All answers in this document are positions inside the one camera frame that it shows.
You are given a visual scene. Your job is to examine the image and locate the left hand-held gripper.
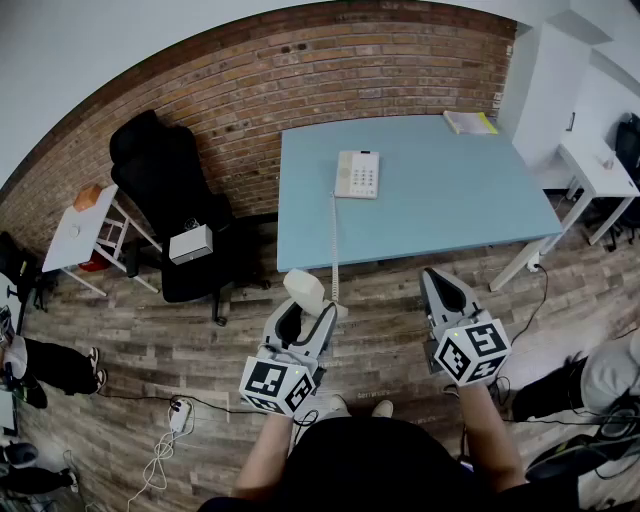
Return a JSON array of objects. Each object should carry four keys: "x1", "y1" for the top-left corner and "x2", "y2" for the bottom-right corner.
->
[{"x1": 238, "y1": 299, "x2": 339, "y2": 417}]

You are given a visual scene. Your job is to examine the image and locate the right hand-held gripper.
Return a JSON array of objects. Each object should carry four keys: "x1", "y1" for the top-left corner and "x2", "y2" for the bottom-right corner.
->
[{"x1": 421, "y1": 268, "x2": 512, "y2": 389}]

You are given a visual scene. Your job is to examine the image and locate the white telephone handset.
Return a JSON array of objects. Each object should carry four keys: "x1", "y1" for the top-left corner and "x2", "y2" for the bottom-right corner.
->
[{"x1": 282, "y1": 268, "x2": 350, "y2": 324}]

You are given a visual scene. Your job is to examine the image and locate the person's left forearm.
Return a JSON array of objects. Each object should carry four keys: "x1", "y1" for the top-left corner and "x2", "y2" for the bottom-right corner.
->
[{"x1": 233, "y1": 412, "x2": 296, "y2": 501}]

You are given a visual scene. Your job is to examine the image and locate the person's right forearm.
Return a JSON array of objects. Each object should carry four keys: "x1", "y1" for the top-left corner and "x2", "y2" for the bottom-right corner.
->
[{"x1": 457, "y1": 382, "x2": 526, "y2": 496}]

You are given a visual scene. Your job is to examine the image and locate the white table leg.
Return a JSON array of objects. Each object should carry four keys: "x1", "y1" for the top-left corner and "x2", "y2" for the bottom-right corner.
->
[{"x1": 488, "y1": 237, "x2": 551, "y2": 294}]

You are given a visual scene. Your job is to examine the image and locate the white box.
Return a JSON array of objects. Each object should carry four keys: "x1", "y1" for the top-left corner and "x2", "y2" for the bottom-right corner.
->
[{"x1": 168, "y1": 224, "x2": 214, "y2": 266}]

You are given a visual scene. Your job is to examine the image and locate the white power strip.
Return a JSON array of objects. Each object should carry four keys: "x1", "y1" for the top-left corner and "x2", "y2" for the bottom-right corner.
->
[{"x1": 168, "y1": 397, "x2": 193, "y2": 434}]

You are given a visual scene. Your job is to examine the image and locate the person's black clothing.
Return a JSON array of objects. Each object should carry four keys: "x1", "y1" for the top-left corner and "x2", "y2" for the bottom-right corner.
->
[{"x1": 197, "y1": 417, "x2": 581, "y2": 512}]

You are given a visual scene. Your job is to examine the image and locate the white telephone base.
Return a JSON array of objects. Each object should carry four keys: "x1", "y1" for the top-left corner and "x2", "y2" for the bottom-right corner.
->
[{"x1": 333, "y1": 150, "x2": 380, "y2": 200}]

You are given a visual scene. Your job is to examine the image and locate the yellow-edged book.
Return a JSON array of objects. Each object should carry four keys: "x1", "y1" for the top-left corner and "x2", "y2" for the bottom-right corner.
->
[{"x1": 443, "y1": 110, "x2": 500, "y2": 136}]

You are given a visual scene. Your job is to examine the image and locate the black office chair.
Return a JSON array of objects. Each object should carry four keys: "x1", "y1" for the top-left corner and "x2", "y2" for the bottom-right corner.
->
[{"x1": 109, "y1": 109, "x2": 271, "y2": 327}]

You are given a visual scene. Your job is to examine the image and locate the white desk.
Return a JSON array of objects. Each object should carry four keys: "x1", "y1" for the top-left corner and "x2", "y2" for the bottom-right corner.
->
[{"x1": 542, "y1": 142, "x2": 640, "y2": 246}]

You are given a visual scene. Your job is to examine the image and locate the red item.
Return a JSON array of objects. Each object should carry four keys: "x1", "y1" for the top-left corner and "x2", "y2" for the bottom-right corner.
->
[{"x1": 79, "y1": 249, "x2": 109, "y2": 274}]

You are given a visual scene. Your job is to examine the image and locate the small white side table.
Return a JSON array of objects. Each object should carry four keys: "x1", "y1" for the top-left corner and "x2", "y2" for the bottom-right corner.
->
[{"x1": 41, "y1": 183, "x2": 162, "y2": 296}]

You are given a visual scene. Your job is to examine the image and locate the black backpack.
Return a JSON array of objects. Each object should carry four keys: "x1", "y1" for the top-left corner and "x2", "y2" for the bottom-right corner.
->
[{"x1": 613, "y1": 112, "x2": 640, "y2": 171}]

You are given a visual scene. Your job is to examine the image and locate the orange box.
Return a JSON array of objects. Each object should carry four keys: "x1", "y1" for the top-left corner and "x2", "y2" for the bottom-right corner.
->
[{"x1": 73, "y1": 183, "x2": 103, "y2": 211}]

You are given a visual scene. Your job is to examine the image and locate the black cable with plug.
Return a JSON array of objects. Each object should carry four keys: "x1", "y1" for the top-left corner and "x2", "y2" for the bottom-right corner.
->
[{"x1": 499, "y1": 252, "x2": 551, "y2": 351}]

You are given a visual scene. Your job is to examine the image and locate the long black floor cable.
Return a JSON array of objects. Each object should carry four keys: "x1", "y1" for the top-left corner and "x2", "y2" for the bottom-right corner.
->
[{"x1": 97, "y1": 392, "x2": 246, "y2": 416}]

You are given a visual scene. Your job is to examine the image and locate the white cable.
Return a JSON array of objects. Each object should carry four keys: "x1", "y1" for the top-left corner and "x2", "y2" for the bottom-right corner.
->
[{"x1": 124, "y1": 429, "x2": 177, "y2": 512}]

